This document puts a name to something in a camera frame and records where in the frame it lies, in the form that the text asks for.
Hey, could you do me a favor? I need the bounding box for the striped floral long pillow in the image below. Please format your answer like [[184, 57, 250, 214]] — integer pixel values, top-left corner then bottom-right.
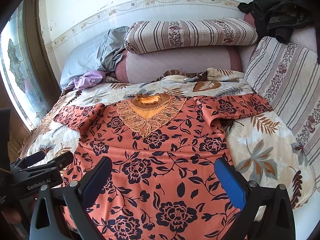
[[124, 17, 258, 54]]

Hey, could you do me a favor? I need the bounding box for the cream leaf-print fleece blanket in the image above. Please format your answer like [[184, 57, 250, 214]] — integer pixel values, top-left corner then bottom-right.
[[20, 68, 316, 208]]

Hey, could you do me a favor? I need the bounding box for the orange black floral blouse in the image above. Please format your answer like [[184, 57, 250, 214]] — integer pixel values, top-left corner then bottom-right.
[[54, 94, 271, 239]]

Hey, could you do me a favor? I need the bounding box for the lilac patterned small garment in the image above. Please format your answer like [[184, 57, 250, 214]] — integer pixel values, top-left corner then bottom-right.
[[73, 70, 106, 90]]

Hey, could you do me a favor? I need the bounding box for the light blue grey pillow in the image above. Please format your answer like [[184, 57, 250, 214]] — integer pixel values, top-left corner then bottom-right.
[[60, 26, 129, 88]]

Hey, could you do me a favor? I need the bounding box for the person's left hand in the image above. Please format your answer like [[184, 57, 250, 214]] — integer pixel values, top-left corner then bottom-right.
[[2, 209, 22, 224]]

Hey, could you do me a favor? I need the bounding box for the pink quilted bolster cushion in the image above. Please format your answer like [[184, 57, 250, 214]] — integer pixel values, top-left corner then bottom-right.
[[114, 46, 242, 84]]

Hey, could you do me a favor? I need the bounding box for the striped floral side pillow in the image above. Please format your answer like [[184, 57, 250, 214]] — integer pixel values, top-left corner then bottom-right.
[[245, 37, 319, 182]]

